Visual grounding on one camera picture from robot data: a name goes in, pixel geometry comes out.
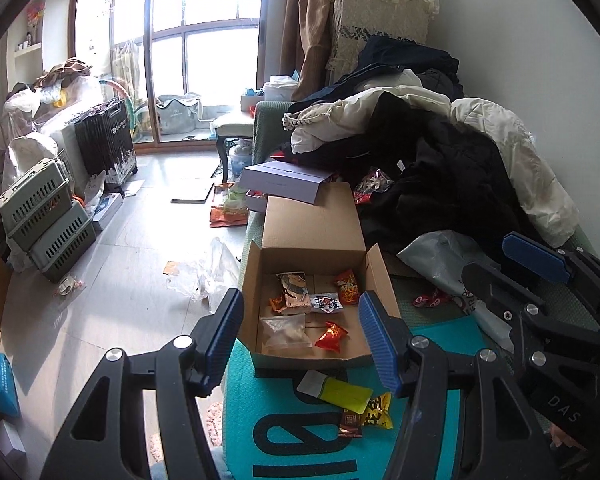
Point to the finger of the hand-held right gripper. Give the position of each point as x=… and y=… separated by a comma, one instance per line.
x=500, y=290
x=535, y=256

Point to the orange snack packet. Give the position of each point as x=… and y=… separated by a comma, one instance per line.
x=277, y=304

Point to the yellow black snack packet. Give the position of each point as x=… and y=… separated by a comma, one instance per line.
x=377, y=410

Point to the person's right hand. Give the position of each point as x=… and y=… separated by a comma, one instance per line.
x=562, y=436

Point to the small white box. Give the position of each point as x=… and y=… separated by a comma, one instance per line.
x=7, y=437

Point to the brown pink snack packet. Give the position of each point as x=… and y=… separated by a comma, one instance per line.
x=292, y=292

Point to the white blue box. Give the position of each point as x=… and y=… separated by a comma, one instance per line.
x=107, y=206

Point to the teal printed mat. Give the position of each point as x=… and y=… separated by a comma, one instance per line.
x=250, y=390

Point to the colourful hula hoop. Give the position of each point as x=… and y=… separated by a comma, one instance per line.
x=130, y=100

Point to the purple flat box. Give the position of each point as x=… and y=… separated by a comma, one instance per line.
x=285, y=180

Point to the black padded jacket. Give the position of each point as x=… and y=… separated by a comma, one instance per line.
x=455, y=175

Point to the yellow-green snack packet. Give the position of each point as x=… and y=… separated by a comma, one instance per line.
x=340, y=392

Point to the brown framed window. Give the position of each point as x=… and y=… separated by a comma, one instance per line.
x=147, y=50

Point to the red shiny snack bag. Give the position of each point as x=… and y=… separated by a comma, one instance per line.
x=375, y=185

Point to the pile of clothes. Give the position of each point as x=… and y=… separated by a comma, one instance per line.
x=520, y=140

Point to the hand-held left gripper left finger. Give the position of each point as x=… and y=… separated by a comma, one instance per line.
x=225, y=340

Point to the pink fluffy rug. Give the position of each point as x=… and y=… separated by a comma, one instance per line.
x=215, y=425

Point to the clear plastic snack packet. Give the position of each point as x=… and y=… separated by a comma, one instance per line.
x=286, y=332

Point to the brown curtain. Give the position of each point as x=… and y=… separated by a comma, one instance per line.
x=305, y=20

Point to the small dark brown packet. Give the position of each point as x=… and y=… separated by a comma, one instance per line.
x=351, y=424

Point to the brown cardboard box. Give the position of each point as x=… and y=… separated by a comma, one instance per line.
x=310, y=225

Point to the white stool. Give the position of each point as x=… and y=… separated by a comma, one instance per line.
x=235, y=122

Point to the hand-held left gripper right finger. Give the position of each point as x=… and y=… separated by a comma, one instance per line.
x=380, y=345

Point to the white plastic bag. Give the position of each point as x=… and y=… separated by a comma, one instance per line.
x=435, y=260

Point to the large red snack packet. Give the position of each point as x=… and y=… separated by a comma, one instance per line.
x=346, y=287

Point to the black fleece garment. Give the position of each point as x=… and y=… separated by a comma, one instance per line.
x=340, y=147

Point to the flat white board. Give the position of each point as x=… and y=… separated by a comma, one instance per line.
x=192, y=191

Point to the colourful artificial flowers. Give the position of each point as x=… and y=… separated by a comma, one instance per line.
x=35, y=15

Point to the small red snack packet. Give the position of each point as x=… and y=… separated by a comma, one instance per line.
x=331, y=337

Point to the black suitcase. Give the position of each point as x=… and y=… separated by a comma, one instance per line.
x=105, y=135

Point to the clear plastic bag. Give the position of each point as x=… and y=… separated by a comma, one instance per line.
x=215, y=270

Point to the green sofa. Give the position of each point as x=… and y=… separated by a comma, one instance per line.
x=270, y=120

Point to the clear water bottle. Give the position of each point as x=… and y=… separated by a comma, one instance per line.
x=240, y=160

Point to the grey plastic crates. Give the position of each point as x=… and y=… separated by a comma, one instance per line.
x=32, y=200

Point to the dark navy garment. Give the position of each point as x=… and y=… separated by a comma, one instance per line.
x=395, y=55

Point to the white fabric bag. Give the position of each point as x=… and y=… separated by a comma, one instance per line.
x=177, y=115

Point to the white wall shelf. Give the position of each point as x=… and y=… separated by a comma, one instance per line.
x=27, y=49

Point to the cream lace curtain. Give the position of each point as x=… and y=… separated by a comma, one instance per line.
x=380, y=10

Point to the orange green bag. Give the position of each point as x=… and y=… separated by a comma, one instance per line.
x=230, y=210

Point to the white red snack packet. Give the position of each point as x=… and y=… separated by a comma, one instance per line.
x=326, y=303

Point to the brown cloth pile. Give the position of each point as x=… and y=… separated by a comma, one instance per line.
x=65, y=72

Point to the white plastic wrapped pile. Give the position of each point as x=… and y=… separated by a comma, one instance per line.
x=25, y=115

